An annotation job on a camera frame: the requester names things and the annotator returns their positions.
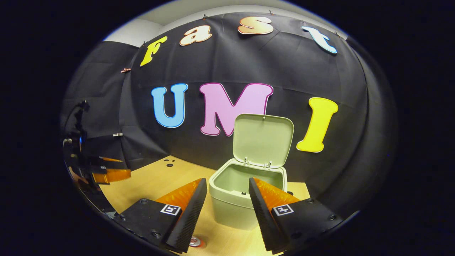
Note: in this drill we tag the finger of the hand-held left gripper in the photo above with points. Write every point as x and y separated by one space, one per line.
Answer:
111 160
113 175

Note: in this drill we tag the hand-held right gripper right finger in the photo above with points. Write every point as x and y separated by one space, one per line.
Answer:
265 217

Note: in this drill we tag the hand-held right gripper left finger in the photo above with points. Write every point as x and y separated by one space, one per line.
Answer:
188 217

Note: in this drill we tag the orange pop can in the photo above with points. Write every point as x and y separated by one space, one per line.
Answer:
195 242

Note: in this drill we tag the light green desktop garbage bin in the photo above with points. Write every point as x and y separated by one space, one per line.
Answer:
234 202

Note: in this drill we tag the wooden desktop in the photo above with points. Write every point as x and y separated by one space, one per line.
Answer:
153 181

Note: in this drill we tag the copper cloth clip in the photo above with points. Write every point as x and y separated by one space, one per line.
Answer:
125 70

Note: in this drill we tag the black backdrop cloth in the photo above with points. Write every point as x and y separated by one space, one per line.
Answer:
249 71

